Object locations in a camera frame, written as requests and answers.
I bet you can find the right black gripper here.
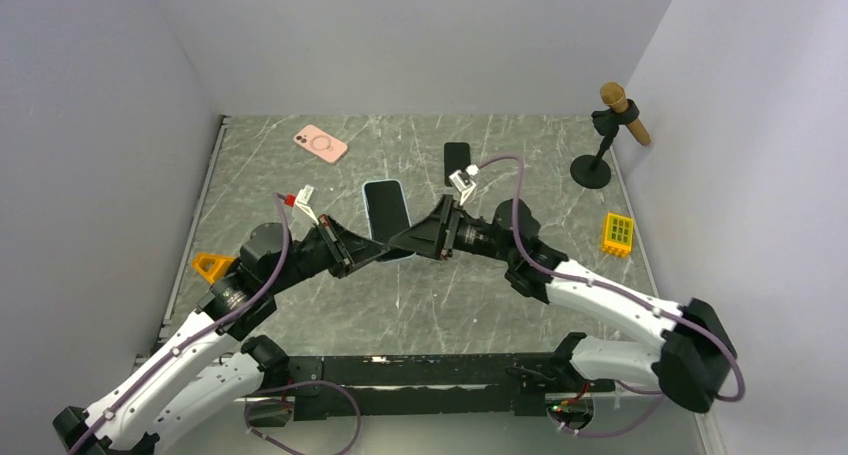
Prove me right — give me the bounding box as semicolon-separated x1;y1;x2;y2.
390;194;518;263

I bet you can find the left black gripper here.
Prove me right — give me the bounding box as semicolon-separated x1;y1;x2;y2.
267;213;389;295

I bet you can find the blue phone case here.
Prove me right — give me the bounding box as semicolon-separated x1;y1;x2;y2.
361;179;417;262

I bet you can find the pink phone case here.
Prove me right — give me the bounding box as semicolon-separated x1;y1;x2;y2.
293;125;349;164

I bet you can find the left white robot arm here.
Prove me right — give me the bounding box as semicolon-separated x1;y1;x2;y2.
52;215;387;454

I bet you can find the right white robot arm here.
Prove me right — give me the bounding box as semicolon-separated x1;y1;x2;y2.
389;196;741;413

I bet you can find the orange triangular plastic piece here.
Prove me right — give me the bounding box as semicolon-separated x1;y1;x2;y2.
191;253;236;285

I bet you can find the black microphone stand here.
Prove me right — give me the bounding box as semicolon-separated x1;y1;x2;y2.
570;108;623;189

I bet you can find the yellow toy block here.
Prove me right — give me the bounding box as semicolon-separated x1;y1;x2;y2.
600;212;635;258

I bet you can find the gold microphone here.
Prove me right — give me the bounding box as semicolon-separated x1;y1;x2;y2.
600;81;651;146

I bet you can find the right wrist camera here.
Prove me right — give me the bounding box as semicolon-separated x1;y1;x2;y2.
448;164;480;207

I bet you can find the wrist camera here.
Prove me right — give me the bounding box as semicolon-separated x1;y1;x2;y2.
448;164;480;207
283;184;320;227

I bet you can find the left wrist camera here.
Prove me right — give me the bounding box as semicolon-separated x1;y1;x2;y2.
283;184;320;227

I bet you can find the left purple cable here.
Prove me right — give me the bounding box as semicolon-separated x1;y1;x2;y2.
66;193;362;455

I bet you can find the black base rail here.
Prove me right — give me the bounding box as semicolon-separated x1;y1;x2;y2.
247;353;597;426

